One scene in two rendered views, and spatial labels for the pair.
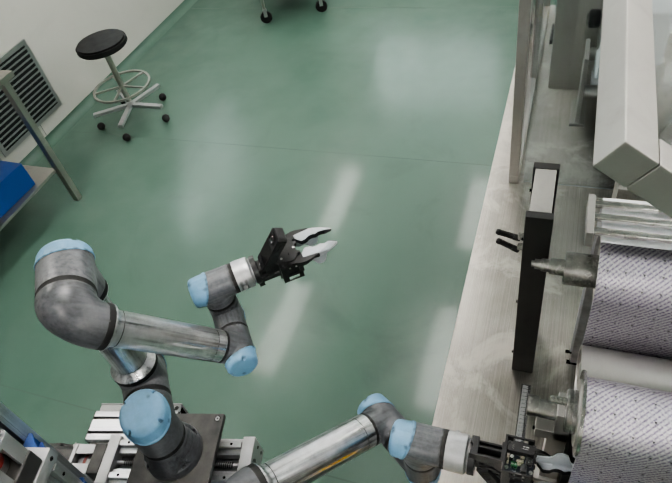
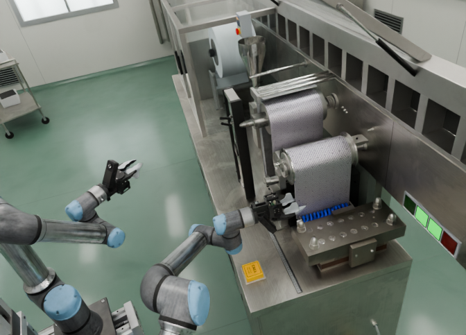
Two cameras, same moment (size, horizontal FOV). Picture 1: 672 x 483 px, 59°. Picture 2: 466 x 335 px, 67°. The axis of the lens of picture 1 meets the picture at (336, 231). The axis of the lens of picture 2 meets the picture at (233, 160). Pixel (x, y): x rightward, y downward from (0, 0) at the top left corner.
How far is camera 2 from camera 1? 0.59 m
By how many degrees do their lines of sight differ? 30
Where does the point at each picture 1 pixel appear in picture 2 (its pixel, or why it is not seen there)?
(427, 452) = (234, 220)
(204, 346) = (93, 230)
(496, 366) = (239, 201)
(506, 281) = (224, 170)
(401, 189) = (139, 189)
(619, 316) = (281, 130)
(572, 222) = not seen: hidden behind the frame
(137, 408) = (56, 297)
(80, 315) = (18, 218)
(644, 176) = not seen: outside the picture
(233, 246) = (44, 259)
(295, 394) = not seen: hidden behind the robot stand
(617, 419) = (301, 155)
